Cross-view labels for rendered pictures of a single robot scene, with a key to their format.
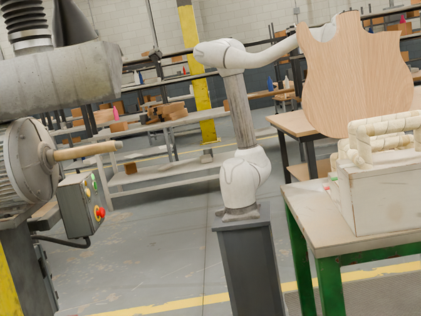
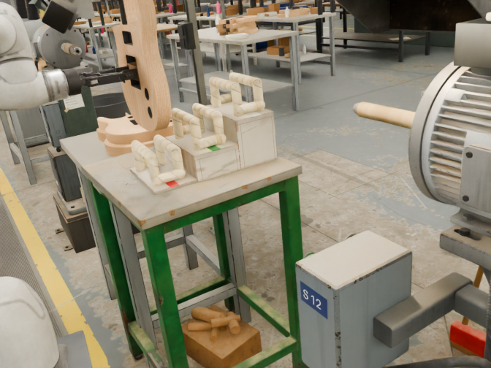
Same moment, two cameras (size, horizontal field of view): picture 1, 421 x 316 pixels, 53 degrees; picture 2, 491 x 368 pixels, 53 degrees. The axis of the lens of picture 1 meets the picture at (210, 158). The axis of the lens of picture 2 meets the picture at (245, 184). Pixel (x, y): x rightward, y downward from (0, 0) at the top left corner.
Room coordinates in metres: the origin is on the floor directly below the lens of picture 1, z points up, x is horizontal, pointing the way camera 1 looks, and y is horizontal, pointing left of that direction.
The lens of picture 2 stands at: (1.97, 0.97, 1.53)
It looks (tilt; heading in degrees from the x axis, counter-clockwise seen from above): 23 degrees down; 237
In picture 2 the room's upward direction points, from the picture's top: 6 degrees counter-clockwise
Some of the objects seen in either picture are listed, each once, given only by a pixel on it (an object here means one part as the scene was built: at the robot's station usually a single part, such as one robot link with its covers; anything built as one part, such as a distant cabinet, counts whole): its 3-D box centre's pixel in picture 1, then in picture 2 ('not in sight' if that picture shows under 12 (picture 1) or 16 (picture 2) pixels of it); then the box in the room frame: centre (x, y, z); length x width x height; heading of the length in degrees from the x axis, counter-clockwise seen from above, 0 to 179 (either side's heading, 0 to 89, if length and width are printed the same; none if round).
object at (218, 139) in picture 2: not in sight; (210, 141); (1.21, -0.39, 1.04); 0.11 x 0.03 x 0.03; 175
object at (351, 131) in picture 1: (355, 143); (237, 101); (1.09, -0.39, 1.15); 0.03 x 0.03 x 0.09
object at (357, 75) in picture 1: (354, 75); (139, 65); (1.36, -0.51, 1.31); 0.35 x 0.04 x 0.40; 84
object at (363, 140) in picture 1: (364, 150); (258, 96); (1.01, -0.38, 1.15); 0.03 x 0.03 x 0.09
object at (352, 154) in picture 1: (356, 157); (250, 107); (1.05, -0.38, 1.12); 0.11 x 0.03 x 0.03; 175
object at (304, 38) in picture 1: (308, 34); (144, 14); (1.38, -0.38, 1.46); 0.07 x 0.04 x 0.09; 84
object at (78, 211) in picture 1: (62, 217); (397, 337); (1.47, 0.57, 0.99); 0.24 x 0.21 x 0.26; 87
